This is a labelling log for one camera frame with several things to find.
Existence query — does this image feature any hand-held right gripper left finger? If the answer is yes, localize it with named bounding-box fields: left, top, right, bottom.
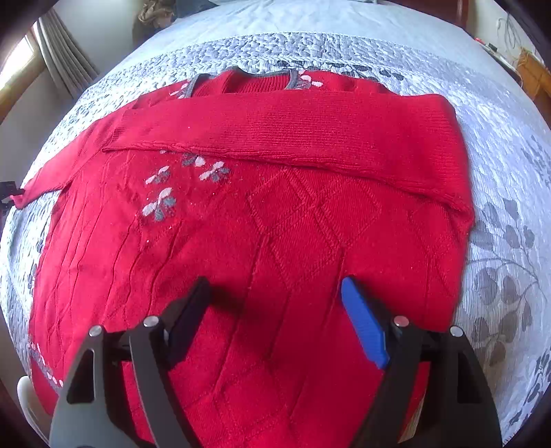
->
left=49, top=277, right=212, bottom=448

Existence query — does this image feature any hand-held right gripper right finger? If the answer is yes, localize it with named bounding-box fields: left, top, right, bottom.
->
left=340, top=276, right=504, bottom=448

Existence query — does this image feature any red knit sweater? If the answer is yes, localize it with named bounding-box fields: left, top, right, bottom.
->
left=11, top=69, right=476, bottom=448

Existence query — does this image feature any person's white pants leg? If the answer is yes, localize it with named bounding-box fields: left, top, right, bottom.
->
left=16, top=375, right=51, bottom=434

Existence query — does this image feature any grey floral quilted bedspread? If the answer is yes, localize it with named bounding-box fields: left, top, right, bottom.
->
left=0, top=0, right=551, bottom=446

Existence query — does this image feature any dark object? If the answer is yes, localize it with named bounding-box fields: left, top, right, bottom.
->
left=0, top=181, right=24, bottom=204

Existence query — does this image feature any grey pleated curtain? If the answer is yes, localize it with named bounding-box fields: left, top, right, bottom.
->
left=32, top=9, right=102, bottom=102

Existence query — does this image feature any wooden furniture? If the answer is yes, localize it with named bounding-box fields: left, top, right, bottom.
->
left=514, top=47, right=551, bottom=104

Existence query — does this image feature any brown crumpled bag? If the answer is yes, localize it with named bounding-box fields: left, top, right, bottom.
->
left=131, top=0, right=173, bottom=48

